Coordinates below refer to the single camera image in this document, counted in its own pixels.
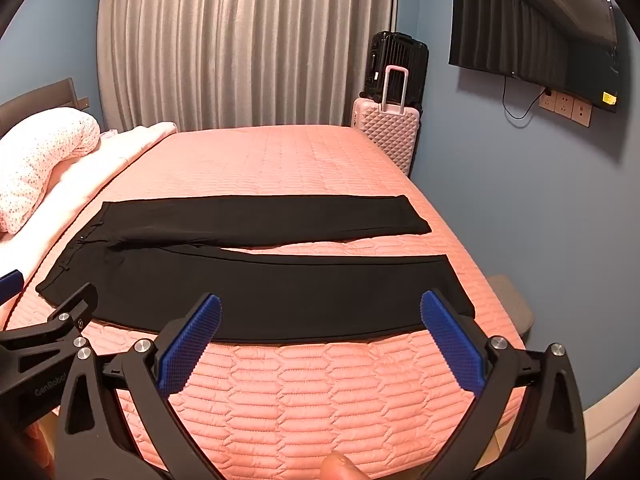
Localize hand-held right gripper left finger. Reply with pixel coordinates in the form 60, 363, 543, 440
55, 292, 223, 480

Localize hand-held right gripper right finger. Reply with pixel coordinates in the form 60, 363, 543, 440
420, 289, 586, 480

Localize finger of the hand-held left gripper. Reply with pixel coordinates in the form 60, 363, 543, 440
0, 282, 99, 376
0, 269, 25, 307

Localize black pants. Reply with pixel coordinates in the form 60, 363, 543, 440
36, 194, 476, 345

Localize person's right hand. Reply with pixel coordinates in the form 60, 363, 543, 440
319, 452, 368, 480

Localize floral white pillow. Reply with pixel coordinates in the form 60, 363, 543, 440
0, 107, 101, 235

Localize pale pink blanket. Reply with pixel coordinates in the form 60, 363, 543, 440
0, 121, 178, 281

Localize dark wooden headboard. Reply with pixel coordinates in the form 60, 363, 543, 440
0, 78, 78, 138

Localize pink quilted bedspread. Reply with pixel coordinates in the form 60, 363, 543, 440
0, 124, 533, 480

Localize pink hard-shell suitcase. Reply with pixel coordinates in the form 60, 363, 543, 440
351, 65, 421, 177

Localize black hard-shell suitcase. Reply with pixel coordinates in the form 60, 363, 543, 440
361, 31, 430, 121

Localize grey pleated curtain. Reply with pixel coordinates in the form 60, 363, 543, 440
97, 0, 401, 133

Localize black television cable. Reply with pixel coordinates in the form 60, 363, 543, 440
502, 76, 548, 121

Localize wall-mounted black television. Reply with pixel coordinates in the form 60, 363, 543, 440
447, 0, 621, 113

